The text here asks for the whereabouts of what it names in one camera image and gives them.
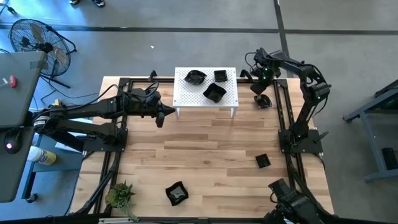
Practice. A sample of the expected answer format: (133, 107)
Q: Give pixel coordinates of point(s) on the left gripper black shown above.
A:
(140, 105)

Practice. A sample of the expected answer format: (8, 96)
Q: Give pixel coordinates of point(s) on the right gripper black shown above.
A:
(266, 74)

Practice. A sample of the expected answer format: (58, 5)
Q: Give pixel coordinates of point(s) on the black wavy square plate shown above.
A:
(176, 193)
(264, 102)
(214, 92)

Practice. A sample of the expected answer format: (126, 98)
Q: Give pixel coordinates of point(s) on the black leaf-shaped plate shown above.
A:
(195, 77)

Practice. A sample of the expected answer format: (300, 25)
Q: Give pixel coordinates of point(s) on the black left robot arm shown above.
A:
(77, 109)

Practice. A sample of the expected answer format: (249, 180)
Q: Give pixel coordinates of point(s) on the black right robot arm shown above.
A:
(319, 91)

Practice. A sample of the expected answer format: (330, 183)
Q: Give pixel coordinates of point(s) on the white perforated metal shelf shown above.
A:
(186, 96)

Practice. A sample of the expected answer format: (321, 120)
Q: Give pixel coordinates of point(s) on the small square black plate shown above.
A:
(220, 75)
(263, 160)

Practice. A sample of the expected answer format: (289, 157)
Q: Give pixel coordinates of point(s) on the small green artificial plant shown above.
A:
(119, 194)

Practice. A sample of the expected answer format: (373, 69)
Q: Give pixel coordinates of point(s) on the yellow power adapter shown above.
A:
(57, 102)

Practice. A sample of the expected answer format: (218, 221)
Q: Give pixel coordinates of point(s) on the white and yellow bottle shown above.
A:
(43, 156)

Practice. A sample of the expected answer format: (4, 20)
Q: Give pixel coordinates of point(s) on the person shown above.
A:
(99, 2)

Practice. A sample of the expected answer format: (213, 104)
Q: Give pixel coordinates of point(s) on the black floor fan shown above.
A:
(46, 47)

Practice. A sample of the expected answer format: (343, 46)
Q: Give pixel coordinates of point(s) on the grey tape piece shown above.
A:
(38, 64)

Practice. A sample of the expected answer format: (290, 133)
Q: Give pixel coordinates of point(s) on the blue-grey metal stand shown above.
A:
(377, 163)

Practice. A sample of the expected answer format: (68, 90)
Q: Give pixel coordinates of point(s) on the grey desk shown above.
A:
(18, 93)

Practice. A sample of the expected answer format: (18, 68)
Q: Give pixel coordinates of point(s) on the small black box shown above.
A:
(390, 158)

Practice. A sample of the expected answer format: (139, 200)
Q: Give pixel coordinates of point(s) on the black computer mouse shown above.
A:
(12, 141)

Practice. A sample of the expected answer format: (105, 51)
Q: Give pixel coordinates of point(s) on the small red object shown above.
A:
(12, 81)

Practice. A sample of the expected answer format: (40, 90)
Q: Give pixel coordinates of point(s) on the office chair base leg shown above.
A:
(12, 11)

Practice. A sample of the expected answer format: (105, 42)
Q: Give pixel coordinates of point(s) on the black curved bracket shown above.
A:
(245, 74)
(152, 74)

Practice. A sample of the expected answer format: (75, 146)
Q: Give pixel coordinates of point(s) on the black aluminium table frame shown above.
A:
(123, 81)

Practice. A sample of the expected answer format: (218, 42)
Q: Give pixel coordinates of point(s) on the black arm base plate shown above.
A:
(311, 146)
(93, 146)

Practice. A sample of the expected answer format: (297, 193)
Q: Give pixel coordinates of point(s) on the white bracket plate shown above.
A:
(115, 221)

